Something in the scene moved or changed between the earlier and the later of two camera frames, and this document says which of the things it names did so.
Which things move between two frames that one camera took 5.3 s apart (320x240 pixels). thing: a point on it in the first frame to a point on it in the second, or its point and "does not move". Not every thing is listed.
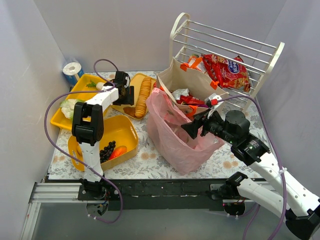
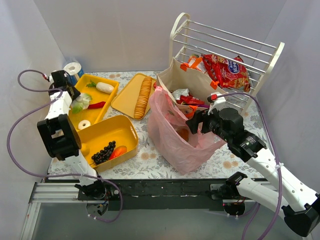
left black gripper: x=128 y=95 to x=74 y=91
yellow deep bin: x=121 y=129 does not move
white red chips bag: x=183 y=96 does not move
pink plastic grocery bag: x=177 y=147 does not move
